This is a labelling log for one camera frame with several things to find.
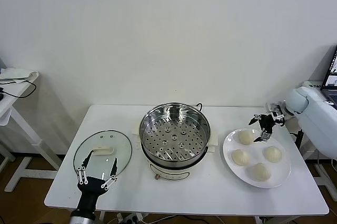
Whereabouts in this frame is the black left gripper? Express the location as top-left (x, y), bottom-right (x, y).
top-left (76, 149), bottom-right (118, 211)

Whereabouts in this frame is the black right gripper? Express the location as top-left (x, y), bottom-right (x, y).
top-left (248, 113), bottom-right (277, 143)

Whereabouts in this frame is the white steamed baozi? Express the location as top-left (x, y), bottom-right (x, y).
top-left (238, 129), bottom-right (255, 146)
top-left (231, 149), bottom-right (249, 167)
top-left (263, 146), bottom-right (283, 163)
top-left (250, 162), bottom-right (272, 182)

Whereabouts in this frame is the round glass lid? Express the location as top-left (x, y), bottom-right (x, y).
top-left (73, 129), bottom-right (132, 182)

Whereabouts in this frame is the stainless steel steamer basket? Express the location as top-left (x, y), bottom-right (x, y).
top-left (138, 102), bottom-right (211, 165)

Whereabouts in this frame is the white round plate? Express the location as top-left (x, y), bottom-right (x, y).
top-left (222, 128), bottom-right (292, 189)

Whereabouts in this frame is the white floor power strip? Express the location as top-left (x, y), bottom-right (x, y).
top-left (115, 212), bottom-right (148, 224)

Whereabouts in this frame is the white side table with laptop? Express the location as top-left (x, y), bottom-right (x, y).
top-left (301, 80), bottom-right (337, 198)

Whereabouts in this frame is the cream electric cooker base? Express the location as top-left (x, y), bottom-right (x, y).
top-left (131, 118), bottom-right (220, 182)

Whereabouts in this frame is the open dark laptop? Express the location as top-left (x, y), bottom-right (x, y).
top-left (321, 44), bottom-right (337, 103)

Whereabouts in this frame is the white side table with cloth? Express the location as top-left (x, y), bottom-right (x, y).
top-left (0, 72), bottom-right (63, 193)

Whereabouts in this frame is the cream folded cloth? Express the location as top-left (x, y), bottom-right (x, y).
top-left (0, 67), bottom-right (39, 81)

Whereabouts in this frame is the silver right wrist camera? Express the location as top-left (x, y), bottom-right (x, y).
top-left (265, 102), bottom-right (285, 121)

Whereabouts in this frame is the black power adapter with cable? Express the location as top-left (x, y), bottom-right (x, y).
top-left (291, 129), bottom-right (304, 147)

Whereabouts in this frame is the thin black looped cable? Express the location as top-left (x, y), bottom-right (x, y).
top-left (0, 79), bottom-right (37, 101)

